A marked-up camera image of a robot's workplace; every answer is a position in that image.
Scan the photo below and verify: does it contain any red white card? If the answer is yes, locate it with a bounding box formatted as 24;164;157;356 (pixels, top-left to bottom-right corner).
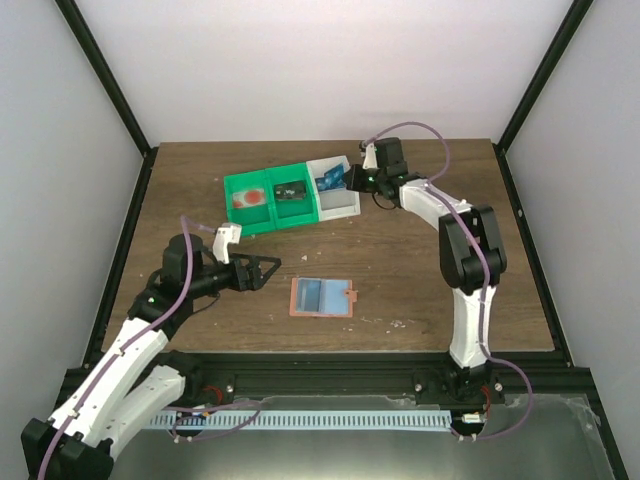
231;188;267;209

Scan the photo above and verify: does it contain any black frame post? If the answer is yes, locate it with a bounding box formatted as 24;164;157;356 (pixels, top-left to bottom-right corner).
495;0;594;153
54;0;152;157

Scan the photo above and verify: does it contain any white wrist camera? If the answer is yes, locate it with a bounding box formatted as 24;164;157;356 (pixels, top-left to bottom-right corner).
360;141;379;170
212;222;242;264

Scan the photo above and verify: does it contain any middle green bin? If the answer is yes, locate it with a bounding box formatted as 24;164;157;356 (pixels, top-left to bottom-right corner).
265;162;319;230

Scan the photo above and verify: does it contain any left black frame post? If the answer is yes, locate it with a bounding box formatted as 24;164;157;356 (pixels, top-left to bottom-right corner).
54;0;152;157

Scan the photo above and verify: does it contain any green bin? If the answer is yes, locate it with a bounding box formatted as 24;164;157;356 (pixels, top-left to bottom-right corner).
224;170;276;237
265;162;319;230

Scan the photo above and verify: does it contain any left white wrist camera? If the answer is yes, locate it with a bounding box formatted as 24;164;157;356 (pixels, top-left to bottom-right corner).
212;222;242;264

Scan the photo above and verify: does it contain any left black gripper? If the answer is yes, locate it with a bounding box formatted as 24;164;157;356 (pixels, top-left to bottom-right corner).
189;252;282;299

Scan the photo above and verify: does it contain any right black frame post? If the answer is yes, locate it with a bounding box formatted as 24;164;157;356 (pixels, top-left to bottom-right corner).
495;0;594;153

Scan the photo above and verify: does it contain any white bin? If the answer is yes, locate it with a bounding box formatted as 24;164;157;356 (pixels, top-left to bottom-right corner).
306;155;361;222

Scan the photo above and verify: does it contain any light blue slotted cable duct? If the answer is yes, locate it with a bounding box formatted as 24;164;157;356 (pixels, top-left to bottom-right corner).
148;410;452;432

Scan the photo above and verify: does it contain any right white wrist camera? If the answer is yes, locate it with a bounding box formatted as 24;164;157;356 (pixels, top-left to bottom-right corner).
360;141;379;170

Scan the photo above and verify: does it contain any left green bin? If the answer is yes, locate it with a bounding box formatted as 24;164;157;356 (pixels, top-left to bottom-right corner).
224;170;276;237

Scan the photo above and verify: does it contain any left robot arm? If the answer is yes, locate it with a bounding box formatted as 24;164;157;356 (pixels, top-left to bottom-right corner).
21;223;281;479

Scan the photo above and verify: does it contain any black VIP card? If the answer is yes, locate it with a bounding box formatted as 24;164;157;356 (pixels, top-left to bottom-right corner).
274;182;309;202

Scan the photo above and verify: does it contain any black aluminium front rail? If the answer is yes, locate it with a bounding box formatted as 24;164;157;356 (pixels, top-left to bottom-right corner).
64;352;591;401

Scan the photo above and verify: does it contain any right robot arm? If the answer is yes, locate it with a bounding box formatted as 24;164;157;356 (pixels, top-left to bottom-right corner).
343;138;507;403

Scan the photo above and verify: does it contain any blue card in bin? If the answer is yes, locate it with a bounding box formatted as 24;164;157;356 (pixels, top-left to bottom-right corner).
315;177;345;193

